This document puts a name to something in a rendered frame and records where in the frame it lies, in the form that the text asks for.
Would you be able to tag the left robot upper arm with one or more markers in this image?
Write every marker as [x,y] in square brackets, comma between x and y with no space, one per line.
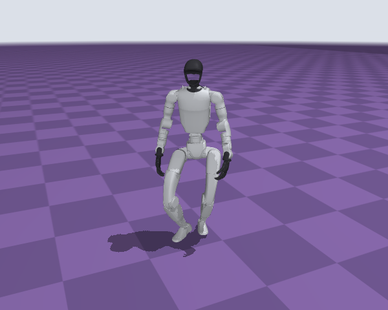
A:
[218,100]

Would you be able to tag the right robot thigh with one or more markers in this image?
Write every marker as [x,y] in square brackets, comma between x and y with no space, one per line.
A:
[172,177]

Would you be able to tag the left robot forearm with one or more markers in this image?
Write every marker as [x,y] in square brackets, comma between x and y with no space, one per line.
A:
[226,140]

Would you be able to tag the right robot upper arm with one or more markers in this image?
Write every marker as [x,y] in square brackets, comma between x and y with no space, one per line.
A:
[169,106]

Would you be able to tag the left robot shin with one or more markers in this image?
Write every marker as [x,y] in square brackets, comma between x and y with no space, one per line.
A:
[205,211]

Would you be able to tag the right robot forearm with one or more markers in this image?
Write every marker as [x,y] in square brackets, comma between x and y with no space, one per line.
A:
[162,137]

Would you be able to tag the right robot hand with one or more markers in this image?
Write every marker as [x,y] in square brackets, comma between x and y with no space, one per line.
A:
[158,161]

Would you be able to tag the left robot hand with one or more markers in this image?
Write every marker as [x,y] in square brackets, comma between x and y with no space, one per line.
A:
[225,166]

